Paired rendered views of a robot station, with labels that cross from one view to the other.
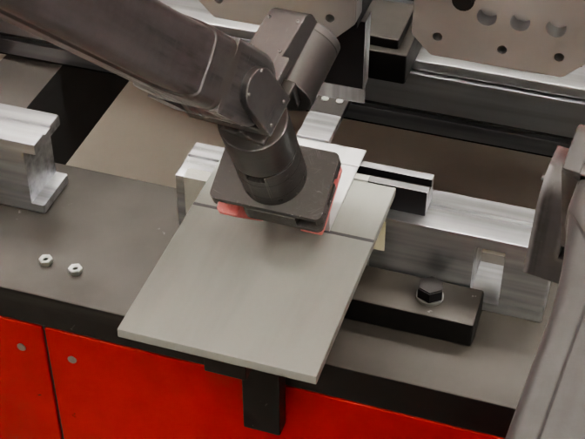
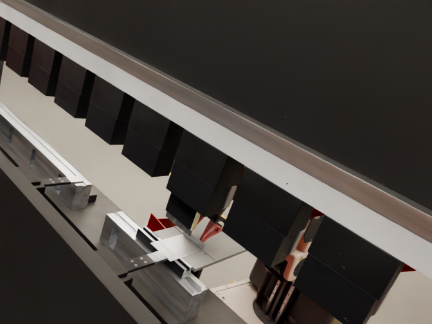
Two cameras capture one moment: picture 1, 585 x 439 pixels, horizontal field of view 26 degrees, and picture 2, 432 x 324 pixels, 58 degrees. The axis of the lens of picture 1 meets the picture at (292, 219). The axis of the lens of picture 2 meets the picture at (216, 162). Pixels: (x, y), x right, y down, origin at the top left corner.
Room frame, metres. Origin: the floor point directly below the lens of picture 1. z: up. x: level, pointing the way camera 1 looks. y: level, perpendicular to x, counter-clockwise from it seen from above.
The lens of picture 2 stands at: (1.88, 0.29, 1.60)
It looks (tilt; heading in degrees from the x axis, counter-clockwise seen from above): 18 degrees down; 197
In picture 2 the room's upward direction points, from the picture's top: 20 degrees clockwise
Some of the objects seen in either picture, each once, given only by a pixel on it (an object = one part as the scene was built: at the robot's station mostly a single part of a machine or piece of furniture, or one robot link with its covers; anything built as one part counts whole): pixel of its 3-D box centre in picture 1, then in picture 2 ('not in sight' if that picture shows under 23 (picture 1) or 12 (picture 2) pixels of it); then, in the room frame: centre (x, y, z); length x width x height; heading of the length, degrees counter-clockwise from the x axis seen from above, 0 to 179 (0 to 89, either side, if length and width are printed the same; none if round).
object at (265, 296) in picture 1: (265, 257); (204, 241); (0.87, 0.02, 1.00); 0.26 x 0.18 x 0.01; 162
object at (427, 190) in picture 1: (332, 175); (162, 251); (1.00, -0.04, 0.98); 0.20 x 0.03 x 0.03; 72
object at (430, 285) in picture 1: (430, 290); not in sight; (0.91, -0.14, 0.91); 0.03 x 0.03 x 0.02
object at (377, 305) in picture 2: not in sight; (349, 268); (1.14, 0.38, 1.26); 0.15 x 0.09 x 0.17; 72
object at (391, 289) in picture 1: (332, 286); not in sight; (0.94, -0.04, 0.89); 0.30 x 0.05 x 0.03; 72
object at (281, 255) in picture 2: not in sight; (268, 213); (1.08, 0.19, 1.26); 0.15 x 0.09 x 0.17; 72
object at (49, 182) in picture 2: not in sight; (42, 180); (1.03, -0.46, 1.01); 0.26 x 0.12 x 0.05; 162
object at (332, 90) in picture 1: (314, 51); (182, 211); (1.01, -0.02, 1.13); 0.10 x 0.02 x 0.10; 72
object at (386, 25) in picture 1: (347, 66); (124, 265); (1.16, -0.06, 1.01); 0.26 x 0.12 x 0.05; 162
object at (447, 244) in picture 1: (363, 229); (148, 261); (0.99, -0.07, 0.92); 0.39 x 0.06 x 0.10; 72
